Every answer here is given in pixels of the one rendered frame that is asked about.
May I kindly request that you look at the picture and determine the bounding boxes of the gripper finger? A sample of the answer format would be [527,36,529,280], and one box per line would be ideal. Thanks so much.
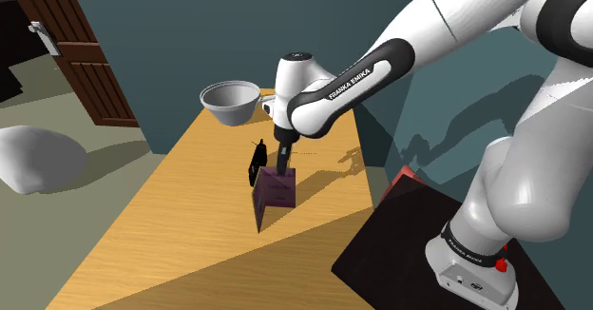
[276,145,294,177]

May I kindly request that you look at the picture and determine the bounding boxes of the black remote control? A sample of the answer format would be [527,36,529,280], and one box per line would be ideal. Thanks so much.
[247,137,269,188]

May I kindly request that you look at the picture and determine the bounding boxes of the purple open book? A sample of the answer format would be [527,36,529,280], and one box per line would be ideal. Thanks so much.
[251,165,297,235]

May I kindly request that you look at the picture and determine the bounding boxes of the wooden table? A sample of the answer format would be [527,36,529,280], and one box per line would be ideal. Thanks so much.
[45,87,377,310]

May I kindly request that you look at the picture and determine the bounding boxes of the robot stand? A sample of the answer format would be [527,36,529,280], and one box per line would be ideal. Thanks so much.
[331,165,567,310]

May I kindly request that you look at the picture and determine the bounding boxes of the brown wooden door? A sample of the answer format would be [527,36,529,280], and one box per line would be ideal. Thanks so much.
[2,0,141,129]

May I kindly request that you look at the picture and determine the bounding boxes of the white beanbag cushion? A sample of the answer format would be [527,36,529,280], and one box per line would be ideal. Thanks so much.
[0,124,88,196]

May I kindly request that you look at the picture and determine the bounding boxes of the grey cup with handle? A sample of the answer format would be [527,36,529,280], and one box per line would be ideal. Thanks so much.
[199,80,277,128]

